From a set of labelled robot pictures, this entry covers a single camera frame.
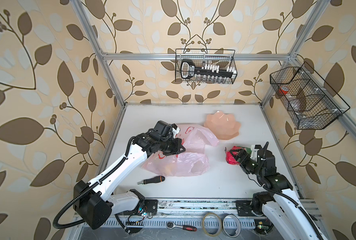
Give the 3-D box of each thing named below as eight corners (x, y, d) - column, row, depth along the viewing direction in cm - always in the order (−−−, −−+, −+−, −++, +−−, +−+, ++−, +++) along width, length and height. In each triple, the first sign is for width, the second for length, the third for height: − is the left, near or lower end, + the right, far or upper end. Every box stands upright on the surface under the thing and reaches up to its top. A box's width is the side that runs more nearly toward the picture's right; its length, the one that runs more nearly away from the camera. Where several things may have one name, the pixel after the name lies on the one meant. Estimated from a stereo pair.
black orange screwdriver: (139, 185, 84) (137, 183, 81) (139, 180, 86) (137, 178, 83) (164, 182, 85) (164, 180, 82) (164, 177, 87) (164, 175, 84)
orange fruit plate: (222, 146, 99) (223, 142, 95) (200, 123, 112) (200, 118, 108) (244, 131, 107) (246, 127, 103) (221, 111, 120) (222, 106, 116)
